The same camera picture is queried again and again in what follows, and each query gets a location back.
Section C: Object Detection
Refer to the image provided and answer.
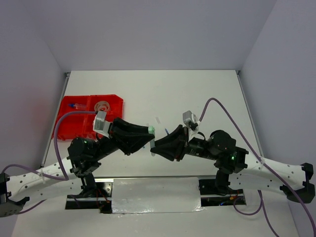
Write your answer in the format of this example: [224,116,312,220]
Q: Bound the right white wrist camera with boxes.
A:
[182,111,200,140]

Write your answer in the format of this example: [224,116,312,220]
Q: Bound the large clear tape roll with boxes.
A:
[94,101,111,112]

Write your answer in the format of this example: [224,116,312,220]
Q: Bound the green highlighter pen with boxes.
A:
[150,139,156,157]

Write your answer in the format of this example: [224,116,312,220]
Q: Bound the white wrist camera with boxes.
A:
[182,111,200,140]
[93,111,110,137]

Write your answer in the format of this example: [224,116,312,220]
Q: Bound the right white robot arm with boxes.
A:
[151,125,316,203]

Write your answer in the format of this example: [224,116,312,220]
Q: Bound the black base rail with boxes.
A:
[65,178,246,214]

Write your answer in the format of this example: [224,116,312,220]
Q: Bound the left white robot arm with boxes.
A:
[0,116,155,217]

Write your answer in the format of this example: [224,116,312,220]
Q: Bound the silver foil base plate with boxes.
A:
[112,177,203,214]

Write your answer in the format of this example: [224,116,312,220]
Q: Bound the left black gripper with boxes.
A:
[93,117,156,161]

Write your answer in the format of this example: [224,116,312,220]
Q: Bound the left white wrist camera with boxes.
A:
[93,111,110,137]

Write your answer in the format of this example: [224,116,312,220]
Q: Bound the small white tape roll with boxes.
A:
[98,104,111,112]

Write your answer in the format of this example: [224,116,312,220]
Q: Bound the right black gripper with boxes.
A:
[150,122,217,160]

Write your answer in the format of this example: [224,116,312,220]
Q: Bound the blue cap glue bottle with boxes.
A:
[68,103,86,111]

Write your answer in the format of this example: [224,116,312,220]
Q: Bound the red compartment storage bin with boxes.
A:
[56,94,123,141]

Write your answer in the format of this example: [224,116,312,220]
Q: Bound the green highlighter cap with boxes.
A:
[148,126,155,134]

